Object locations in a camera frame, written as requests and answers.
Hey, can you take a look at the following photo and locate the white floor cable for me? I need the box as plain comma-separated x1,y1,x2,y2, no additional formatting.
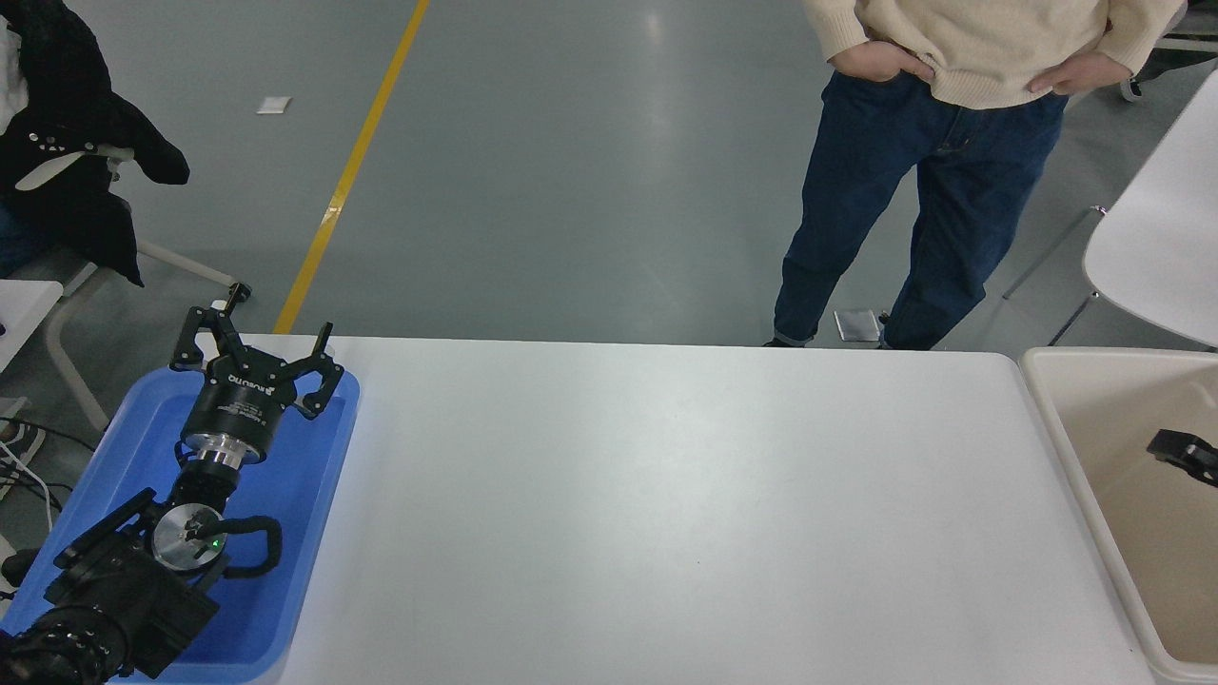
0,440,58,530

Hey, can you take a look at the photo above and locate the person's grey shoe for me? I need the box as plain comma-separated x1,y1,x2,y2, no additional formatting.
0,419,47,498

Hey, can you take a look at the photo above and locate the round white table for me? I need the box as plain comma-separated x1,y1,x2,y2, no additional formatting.
1002,71,1218,348

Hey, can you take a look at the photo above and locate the large pale bin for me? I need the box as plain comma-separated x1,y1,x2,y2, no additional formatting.
1018,345,1218,685

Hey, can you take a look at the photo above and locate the person's right hand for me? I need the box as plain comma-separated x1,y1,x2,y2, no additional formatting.
829,38,937,86

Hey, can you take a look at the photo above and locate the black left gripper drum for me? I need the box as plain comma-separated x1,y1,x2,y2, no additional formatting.
181,347,298,448

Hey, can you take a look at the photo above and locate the person's left hand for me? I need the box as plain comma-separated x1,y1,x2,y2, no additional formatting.
1027,51,1134,97

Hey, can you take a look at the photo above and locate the black floor cable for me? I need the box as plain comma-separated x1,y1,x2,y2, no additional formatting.
0,416,75,491

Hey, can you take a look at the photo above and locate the white chair frame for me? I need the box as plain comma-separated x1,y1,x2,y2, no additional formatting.
17,143,239,431

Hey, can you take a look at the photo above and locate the blue plastic tray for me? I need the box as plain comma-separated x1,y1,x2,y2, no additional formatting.
0,366,363,684

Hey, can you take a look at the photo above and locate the black rounded object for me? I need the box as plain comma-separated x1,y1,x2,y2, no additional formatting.
0,546,41,587

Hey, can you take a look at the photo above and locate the person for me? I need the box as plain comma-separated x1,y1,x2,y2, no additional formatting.
761,0,1190,351
0,0,192,287
1118,38,1218,103

